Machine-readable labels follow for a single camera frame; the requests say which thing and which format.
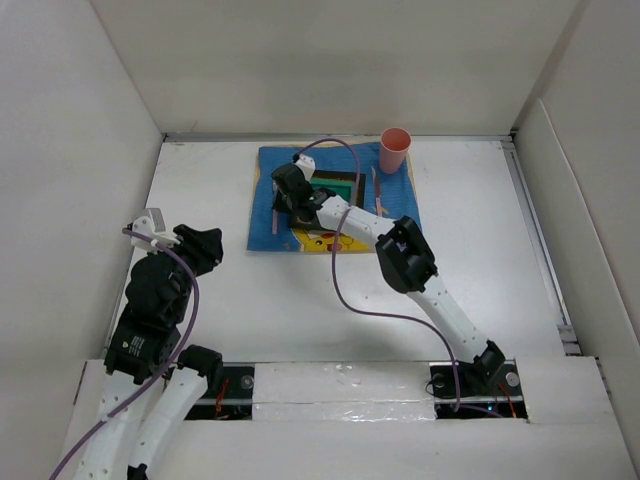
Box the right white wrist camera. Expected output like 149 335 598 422
294 154 316 181

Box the orange plastic cup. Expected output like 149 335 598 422
379 127 412 174

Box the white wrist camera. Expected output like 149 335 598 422
294 154 316 181
128 208 179 252

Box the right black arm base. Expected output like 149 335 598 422
425 360 528 420

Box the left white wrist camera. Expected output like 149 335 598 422
128 208 179 252

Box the knife with pink handle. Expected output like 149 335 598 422
371 167 388 217

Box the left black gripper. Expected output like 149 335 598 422
152 223 222 321

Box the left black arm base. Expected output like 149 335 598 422
186 363 255 421

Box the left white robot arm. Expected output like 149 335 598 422
74 220 223 479

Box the blue Pikachu placemat cloth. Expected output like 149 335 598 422
247 142 420 254

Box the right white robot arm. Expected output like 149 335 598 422
271 160 505 397

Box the fork with pink handle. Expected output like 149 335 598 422
271 180 279 236

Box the square green ceramic plate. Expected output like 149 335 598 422
289 170 366 232

